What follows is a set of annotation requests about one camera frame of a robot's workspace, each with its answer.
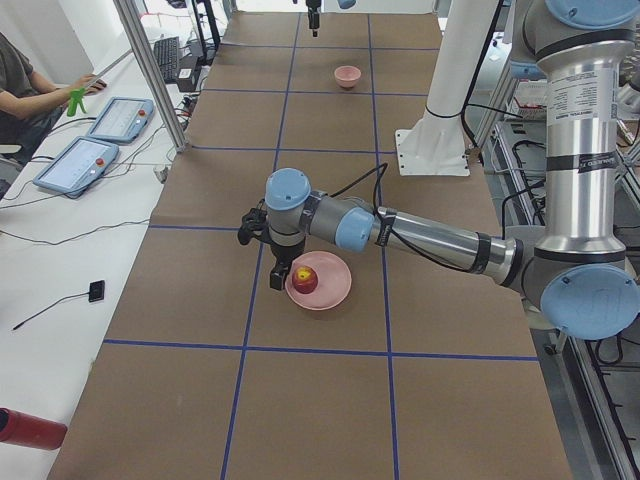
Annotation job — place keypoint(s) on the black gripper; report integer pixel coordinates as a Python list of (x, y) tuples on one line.
[(284, 252)]

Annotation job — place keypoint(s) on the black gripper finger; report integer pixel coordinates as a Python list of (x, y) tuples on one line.
[(313, 15)]

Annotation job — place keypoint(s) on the red apple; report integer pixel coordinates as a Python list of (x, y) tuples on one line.
[(305, 279)]

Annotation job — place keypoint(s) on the pink bowl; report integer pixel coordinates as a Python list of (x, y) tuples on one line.
[(347, 76)]

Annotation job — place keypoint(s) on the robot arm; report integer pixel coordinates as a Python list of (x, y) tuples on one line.
[(554, 197)]

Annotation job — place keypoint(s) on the pink plate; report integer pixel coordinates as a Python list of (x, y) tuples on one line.
[(334, 281)]

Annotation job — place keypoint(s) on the black keyboard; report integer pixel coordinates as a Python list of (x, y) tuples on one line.
[(166, 52)]

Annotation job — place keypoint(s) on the small black square device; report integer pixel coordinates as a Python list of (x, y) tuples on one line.
[(96, 291)]

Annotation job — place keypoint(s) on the blue teach pendant far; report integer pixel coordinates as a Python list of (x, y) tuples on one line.
[(122, 120)]

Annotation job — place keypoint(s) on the blue teach pendant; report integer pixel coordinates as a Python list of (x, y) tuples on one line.
[(78, 166), (122, 120)]

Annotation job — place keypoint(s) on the blue teach pendant near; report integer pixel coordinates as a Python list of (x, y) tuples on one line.
[(78, 166)]

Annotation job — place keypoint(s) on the green clamp figure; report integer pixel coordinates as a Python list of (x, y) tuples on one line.
[(76, 101)]

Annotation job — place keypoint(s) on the seated person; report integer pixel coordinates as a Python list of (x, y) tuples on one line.
[(30, 104)]

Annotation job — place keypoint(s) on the red bottle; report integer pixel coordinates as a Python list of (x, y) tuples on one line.
[(18, 428)]

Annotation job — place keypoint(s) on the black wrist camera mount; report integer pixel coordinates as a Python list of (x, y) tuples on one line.
[(254, 225)]

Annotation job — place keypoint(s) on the white pedestal column with base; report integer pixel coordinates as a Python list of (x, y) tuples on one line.
[(435, 145)]

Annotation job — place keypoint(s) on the aluminium frame post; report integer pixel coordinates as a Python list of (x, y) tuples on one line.
[(134, 30)]

